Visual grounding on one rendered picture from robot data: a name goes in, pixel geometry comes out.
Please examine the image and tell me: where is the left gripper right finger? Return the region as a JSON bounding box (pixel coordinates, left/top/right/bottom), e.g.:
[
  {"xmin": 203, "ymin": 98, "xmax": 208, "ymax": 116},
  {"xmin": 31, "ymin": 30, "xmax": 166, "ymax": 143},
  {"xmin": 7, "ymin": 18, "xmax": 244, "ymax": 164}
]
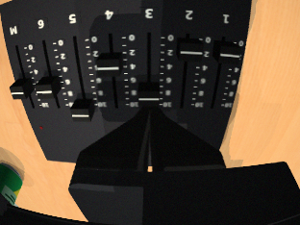
[{"xmin": 150, "ymin": 107, "xmax": 226, "ymax": 171}]

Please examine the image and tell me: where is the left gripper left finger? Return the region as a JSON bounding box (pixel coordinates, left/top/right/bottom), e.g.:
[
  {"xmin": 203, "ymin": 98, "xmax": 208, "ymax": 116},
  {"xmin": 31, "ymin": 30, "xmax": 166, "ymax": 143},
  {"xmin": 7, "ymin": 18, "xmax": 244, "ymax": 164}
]
[{"xmin": 73, "ymin": 107, "xmax": 150, "ymax": 171}]

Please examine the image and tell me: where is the green drink can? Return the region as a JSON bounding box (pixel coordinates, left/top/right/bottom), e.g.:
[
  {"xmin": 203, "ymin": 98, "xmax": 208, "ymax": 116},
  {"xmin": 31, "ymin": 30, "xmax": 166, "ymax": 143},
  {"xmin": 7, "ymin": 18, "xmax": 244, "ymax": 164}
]
[{"xmin": 0, "ymin": 162, "xmax": 23, "ymax": 205}]

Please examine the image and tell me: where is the black lighting desk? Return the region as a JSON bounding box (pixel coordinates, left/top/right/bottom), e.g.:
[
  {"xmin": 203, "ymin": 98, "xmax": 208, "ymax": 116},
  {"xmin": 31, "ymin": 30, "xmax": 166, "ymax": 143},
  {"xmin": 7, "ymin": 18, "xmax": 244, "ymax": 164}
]
[{"xmin": 0, "ymin": 0, "xmax": 252, "ymax": 163}]

